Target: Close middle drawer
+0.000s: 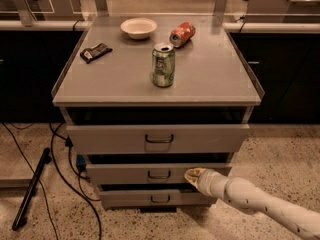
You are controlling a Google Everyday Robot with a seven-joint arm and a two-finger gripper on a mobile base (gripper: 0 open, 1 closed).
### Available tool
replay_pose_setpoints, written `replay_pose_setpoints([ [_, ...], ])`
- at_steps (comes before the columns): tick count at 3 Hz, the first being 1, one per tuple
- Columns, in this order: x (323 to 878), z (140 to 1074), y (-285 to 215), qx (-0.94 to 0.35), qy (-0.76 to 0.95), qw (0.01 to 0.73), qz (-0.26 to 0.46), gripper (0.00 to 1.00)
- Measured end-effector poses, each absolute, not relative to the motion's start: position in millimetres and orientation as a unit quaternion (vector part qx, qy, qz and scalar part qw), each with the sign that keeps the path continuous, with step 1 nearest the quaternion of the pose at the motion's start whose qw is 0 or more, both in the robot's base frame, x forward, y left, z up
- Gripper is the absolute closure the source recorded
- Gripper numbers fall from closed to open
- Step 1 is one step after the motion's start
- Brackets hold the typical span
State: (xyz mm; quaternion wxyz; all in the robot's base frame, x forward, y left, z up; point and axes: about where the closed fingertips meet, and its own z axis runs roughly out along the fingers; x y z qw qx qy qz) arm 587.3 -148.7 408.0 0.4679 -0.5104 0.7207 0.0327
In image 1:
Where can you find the grey drawer cabinet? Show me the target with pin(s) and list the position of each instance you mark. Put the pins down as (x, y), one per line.
(211, 86)

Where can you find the green soda can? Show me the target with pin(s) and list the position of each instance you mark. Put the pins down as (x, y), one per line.
(163, 64)

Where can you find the grey bottom drawer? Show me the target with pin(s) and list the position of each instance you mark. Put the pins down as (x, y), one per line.
(154, 198)

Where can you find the black pole on floor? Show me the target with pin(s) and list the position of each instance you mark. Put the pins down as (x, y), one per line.
(20, 219)

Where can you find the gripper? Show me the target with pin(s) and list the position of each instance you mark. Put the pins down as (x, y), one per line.
(205, 182)

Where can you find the white horizontal rail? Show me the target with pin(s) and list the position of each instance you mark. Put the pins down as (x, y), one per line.
(310, 28)

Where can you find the grey drawer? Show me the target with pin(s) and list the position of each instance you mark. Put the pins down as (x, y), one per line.
(154, 198)
(138, 139)
(167, 173)

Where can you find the grey top drawer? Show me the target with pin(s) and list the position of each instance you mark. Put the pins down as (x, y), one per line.
(138, 139)

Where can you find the orange soda can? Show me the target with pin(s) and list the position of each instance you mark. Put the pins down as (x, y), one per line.
(181, 34)

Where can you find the white paper bowl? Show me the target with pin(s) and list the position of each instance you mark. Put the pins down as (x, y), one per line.
(139, 28)

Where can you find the blue power block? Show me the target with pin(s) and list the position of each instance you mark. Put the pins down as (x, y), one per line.
(80, 162)

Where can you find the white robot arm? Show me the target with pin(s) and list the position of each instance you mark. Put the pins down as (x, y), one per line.
(247, 197)

